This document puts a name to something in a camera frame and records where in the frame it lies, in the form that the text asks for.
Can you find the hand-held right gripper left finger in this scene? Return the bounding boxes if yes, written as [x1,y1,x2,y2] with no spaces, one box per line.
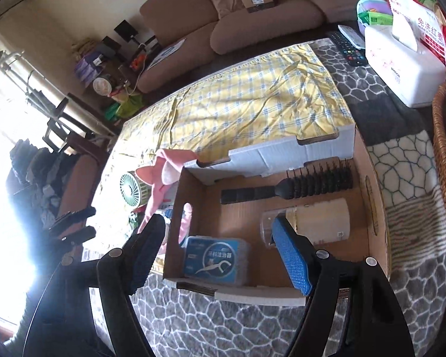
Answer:
[17,214,168,357]

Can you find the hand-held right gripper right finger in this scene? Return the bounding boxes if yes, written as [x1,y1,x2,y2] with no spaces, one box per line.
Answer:
[273,214,420,357]

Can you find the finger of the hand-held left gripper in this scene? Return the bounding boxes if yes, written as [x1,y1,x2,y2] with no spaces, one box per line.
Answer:
[57,226,96,248]
[46,206,96,231]

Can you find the white lotion bottle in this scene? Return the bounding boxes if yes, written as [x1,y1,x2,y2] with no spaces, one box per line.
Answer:
[260,198,348,248]

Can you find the white cardboard box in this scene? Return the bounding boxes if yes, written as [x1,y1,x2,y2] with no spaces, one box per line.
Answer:
[161,121,391,307]

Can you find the blue floss pick box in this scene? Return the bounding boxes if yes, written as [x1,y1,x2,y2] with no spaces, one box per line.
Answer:
[181,235,251,287]

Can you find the black hairbrush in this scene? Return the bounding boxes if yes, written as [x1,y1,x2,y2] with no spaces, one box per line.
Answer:
[220,162,354,205]

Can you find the pile of dark clothes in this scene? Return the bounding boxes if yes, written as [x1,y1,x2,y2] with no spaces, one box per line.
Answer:
[7,139,71,224]

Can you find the green round fan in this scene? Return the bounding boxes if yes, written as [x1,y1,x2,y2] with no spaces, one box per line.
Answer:
[119,170,153,207]

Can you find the wooden chair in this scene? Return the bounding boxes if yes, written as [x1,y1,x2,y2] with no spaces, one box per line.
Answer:
[41,97,108,231]

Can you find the pink plush pouch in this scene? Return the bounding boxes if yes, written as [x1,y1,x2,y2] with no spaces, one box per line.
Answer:
[135,149,199,253]

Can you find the green bag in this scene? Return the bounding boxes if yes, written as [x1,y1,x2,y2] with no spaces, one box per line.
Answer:
[104,95,144,120]

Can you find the white round fan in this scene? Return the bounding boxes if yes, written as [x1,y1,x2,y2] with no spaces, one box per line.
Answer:
[93,78,112,97]

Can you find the stack of purple boxes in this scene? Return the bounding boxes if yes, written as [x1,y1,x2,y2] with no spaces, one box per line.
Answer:
[74,54,105,82]

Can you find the yellow plaid cloth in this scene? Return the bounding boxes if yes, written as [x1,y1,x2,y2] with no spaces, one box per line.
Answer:
[97,43,355,276]

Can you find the black speaker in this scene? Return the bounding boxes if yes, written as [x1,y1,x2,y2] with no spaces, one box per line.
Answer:
[114,20,135,43]
[101,36,121,60]

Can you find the white and blue booklet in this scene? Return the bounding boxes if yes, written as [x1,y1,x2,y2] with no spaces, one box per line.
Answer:
[149,38,186,69]

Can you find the black remote control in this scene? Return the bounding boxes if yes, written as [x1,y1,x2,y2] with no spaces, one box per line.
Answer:
[326,31,368,67]

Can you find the white tissue box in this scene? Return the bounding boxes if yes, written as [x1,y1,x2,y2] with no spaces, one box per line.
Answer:
[364,15,446,108]

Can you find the white remote control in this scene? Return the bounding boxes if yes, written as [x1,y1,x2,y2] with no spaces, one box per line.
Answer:
[337,24,365,50]

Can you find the brown sofa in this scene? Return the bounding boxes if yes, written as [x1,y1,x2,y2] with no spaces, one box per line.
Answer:
[136,0,361,93]

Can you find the purple plastic container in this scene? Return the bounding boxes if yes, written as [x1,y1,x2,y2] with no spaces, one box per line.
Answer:
[357,0,392,30]

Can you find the red and white packages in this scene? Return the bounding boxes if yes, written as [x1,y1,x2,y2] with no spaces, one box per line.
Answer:
[379,0,446,82]

